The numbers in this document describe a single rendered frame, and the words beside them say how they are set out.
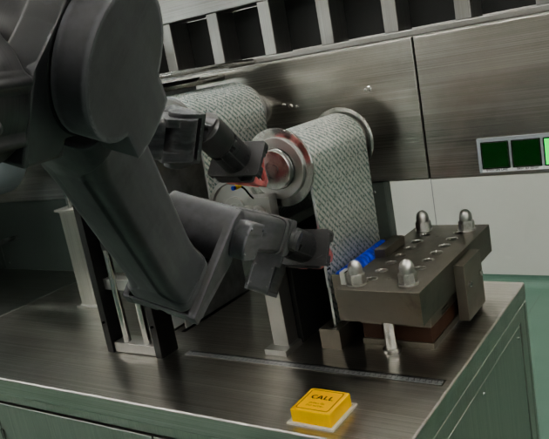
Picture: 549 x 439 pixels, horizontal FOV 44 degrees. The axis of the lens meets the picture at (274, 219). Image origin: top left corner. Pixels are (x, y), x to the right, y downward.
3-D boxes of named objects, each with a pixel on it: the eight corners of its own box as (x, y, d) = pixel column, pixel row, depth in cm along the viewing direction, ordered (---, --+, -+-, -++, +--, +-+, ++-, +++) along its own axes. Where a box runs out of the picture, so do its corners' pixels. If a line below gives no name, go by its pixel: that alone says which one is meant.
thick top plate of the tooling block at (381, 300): (339, 320, 124) (335, 288, 123) (421, 250, 156) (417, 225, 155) (423, 326, 115) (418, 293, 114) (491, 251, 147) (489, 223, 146)
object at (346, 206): (327, 287, 129) (310, 192, 125) (379, 247, 148) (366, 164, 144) (328, 287, 129) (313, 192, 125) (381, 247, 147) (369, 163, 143)
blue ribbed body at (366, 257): (333, 288, 129) (330, 271, 129) (380, 253, 147) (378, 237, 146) (349, 289, 128) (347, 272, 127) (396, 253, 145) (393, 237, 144)
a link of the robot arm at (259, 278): (301, 228, 106) (248, 212, 107) (279, 300, 105) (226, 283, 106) (308, 236, 117) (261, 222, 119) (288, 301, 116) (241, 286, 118)
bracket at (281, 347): (263, 356, 132) (233, 202, 125) (281, 341, 137) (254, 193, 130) (285, 359, 129) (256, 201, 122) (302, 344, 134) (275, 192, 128)
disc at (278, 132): (250, 205, 133) (240, 129, 129) (251, 204, 133) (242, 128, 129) (316, 208, 124) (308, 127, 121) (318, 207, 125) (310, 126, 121)
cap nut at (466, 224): (455, 232, 144) (452, 212, 143) (461, 227, 147) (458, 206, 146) (472, 232, 142) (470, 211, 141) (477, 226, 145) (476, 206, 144)
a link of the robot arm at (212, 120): (204, 144, 106) (221, 112, 107) (173, 132, 110) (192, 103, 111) (226, 164, 112) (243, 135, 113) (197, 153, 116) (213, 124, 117)
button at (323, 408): (292, 422, 106) (289, 408, 106) (314, 400, 112) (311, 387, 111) (331, 429, 102) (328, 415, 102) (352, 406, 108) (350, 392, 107)
